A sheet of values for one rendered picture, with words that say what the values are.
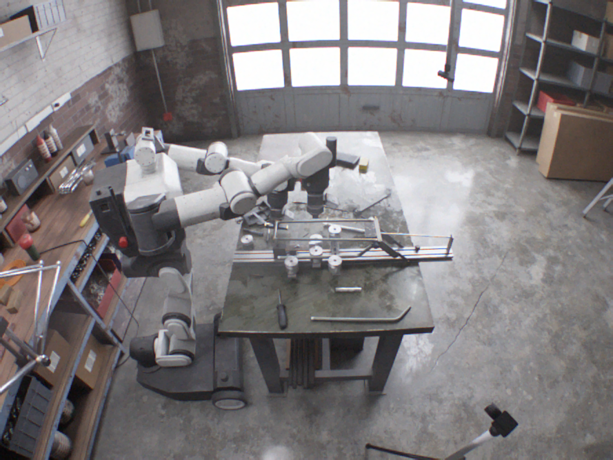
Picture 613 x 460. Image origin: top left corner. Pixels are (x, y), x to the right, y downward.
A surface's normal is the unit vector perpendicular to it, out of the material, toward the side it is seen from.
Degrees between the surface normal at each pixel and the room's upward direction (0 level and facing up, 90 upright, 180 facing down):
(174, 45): 90
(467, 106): 90
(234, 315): 0
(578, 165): 80
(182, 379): 0
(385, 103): 90
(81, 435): 0
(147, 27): 90
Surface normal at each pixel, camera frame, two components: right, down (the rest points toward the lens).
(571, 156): -0.01, 0.56
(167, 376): -0.04, -0.74
